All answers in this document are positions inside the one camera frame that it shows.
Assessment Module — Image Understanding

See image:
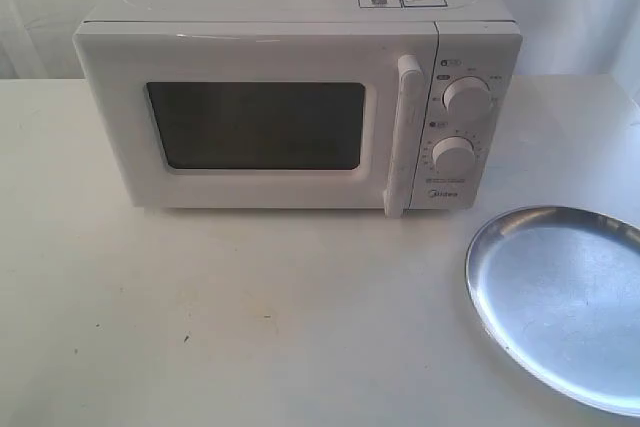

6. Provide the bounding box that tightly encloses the white microwave door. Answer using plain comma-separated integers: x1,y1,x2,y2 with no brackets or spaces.
74,21,439,217

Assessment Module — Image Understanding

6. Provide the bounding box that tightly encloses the white microwave oven body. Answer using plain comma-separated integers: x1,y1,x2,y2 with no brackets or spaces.
76,0,522,215

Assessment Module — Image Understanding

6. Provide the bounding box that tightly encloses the upper white control knob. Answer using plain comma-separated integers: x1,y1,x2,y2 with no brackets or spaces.
443,76,492,120

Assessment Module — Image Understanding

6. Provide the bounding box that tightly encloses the round silver metal tray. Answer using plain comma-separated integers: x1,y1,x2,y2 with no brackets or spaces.
465,206,639,418

